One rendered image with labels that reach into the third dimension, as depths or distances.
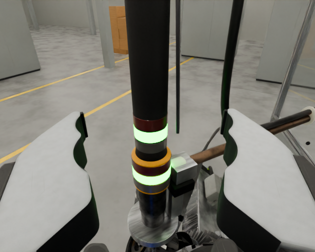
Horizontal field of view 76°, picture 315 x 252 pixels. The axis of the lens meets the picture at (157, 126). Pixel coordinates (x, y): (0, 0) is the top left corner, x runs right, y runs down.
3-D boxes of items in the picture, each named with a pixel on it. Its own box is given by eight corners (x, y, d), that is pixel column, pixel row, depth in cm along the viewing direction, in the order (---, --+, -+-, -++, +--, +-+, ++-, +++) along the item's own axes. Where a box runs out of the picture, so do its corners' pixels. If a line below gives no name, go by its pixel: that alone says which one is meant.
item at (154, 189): (159, 162, 26) (159, 154, 26) (177, 184, 23) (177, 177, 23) (128, 173, 25) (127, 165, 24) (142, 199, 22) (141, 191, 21)
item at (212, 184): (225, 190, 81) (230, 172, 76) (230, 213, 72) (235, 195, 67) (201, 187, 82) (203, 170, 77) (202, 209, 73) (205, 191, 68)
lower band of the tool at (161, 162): (159, 164, 27) (159, 135, 24) (176, 187, 23) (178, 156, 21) (128, 175, 25) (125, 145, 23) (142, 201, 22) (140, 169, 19)
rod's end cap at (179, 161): (179, 164, 27) (180, 153, 26) (187, 174, 25) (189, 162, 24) (166, 169, 26) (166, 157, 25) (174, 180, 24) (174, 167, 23)
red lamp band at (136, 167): (159, 146, 25) (159, 138, 24) (178, 168, 22) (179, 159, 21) (126, 156, 23) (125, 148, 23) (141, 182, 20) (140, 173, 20)
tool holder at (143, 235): (173, 190, 33) (176, 142, 28) (199, 226, 28) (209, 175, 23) (121, 212, 30) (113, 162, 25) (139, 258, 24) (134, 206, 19)
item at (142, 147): (157, 132, 23) (157, 122, 23) (172, 148, 21) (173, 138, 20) (130, 139, 22) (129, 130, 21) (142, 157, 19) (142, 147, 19)
